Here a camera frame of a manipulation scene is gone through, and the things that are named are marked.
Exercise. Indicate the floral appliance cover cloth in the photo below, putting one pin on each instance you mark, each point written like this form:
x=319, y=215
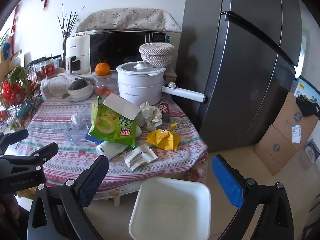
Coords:
x=130, y=17

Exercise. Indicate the striped patterned tablecloth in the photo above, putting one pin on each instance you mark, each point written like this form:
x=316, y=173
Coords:
x=62, y=160

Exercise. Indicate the large orange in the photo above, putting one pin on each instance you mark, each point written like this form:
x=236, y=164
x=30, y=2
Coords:
x=102, y=68

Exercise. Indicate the red-label jar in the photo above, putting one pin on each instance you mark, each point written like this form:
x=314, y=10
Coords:
x=50, y=69
x=40, y=72

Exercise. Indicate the small cardboard box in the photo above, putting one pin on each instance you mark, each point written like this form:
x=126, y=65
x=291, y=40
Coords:
x=275, y=152

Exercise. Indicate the white soft pouch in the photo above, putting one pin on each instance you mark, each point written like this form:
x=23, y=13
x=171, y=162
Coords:
x=110, y=150

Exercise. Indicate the white pot lid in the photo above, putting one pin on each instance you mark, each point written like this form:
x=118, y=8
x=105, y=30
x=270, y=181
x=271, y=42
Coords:
x=140, y=67

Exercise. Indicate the small orange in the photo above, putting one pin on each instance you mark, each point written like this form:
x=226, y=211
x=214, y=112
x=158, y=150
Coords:
x=108, y=93
x=99, y=90

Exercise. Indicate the dark grey refrigerator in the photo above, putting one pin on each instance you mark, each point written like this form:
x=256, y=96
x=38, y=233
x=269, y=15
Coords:
x=237, y=67

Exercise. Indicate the dark green squash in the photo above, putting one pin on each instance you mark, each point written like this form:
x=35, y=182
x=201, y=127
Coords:
x=78, y=84

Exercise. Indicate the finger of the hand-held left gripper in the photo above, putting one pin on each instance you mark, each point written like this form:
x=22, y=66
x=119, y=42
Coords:
x=46, y=152
x=15, y=137

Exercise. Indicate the green snack bag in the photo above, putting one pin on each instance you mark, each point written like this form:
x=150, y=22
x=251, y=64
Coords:
x=110, y=127

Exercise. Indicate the microwave oven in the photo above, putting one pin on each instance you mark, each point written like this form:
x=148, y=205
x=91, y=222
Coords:
x=112, y=50

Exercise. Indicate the white electric pot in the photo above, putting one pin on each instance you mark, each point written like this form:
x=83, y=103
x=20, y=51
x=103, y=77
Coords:
x=140, y=87

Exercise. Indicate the blue printed box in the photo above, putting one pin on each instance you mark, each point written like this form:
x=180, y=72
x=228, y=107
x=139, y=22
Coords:
x=305, y=87

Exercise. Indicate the white deep bowl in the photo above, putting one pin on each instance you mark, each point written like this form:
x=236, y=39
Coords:
x=80, y=92

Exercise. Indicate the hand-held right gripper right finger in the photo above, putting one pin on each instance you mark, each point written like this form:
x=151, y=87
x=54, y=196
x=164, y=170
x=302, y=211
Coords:
x=227, y=180

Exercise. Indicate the white green-print packet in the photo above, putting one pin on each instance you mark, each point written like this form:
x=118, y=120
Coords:
x=137, y=156

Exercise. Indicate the white orange carton box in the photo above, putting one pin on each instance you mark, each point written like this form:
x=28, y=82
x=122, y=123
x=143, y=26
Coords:
x=122, y=107

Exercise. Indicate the black bag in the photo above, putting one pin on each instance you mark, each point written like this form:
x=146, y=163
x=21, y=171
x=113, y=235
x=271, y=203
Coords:
x=307, y=106

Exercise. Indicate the large cardboard box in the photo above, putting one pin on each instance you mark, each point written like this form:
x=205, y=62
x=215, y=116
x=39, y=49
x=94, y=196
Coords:
x=287, y=120

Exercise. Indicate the clear container black lid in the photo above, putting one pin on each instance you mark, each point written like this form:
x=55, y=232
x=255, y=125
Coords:
x=56, y=60

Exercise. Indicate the glass teapot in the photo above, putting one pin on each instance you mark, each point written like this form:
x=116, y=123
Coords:
x=110, y=83

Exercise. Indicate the floral under cloth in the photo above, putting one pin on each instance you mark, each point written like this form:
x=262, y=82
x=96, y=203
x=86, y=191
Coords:
x=195, y=172

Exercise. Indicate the clear plastic bag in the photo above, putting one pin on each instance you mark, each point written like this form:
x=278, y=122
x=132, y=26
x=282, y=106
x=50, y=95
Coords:
x=78, y=127

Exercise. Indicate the dark red can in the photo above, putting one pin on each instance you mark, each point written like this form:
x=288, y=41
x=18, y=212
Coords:
x=164, y=110

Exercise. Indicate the white floral cloth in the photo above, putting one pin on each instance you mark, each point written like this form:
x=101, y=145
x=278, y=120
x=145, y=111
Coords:
x=55, y=83

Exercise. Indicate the dried branches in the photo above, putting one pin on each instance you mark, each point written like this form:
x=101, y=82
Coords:
x=65, y=30

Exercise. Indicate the white woven basket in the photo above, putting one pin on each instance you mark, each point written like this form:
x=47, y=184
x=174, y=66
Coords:
x=157, y=53

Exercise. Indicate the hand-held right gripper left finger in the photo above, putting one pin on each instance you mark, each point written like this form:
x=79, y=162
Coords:
x=92, y=182

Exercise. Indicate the white air fryer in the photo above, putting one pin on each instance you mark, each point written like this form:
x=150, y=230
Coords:
x=76, y=52

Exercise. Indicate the small green vegetable piece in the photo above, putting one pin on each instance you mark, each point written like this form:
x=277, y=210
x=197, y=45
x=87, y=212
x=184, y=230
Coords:
x=65, y=95

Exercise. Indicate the yellow snack packet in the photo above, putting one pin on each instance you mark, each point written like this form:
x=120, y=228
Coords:
x=162, y=137

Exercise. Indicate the blue biscuit box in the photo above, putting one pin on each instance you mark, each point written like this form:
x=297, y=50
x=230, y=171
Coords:
x=90, y=138

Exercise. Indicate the red hanging decoration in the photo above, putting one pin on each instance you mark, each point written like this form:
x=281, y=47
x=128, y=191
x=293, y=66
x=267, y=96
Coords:
x=15, y=17

